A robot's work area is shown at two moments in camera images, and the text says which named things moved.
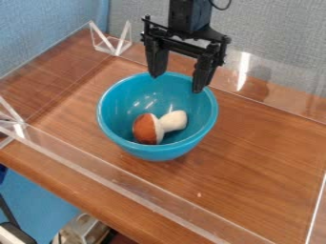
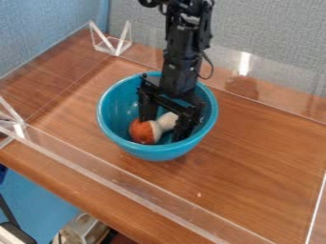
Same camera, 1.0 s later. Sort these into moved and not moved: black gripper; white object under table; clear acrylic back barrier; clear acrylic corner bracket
Moved: black gripper
Not moved: white object under table; clear acrylic corner bracket; clear acrylic back barrier
